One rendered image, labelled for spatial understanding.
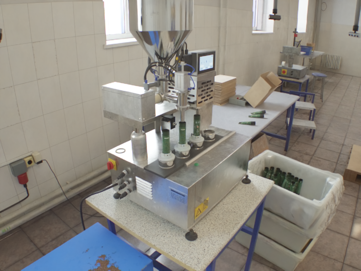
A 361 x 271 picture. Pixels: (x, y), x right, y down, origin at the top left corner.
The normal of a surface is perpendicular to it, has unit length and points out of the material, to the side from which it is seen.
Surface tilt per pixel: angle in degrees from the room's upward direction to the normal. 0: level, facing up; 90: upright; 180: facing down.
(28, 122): 90
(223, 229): 0
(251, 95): 90
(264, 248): 96
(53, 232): 0
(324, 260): 0
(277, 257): 96
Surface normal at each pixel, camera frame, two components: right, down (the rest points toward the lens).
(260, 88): -0.62, 0.33
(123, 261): 0.00, -0.91
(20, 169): 0.79, 0.25
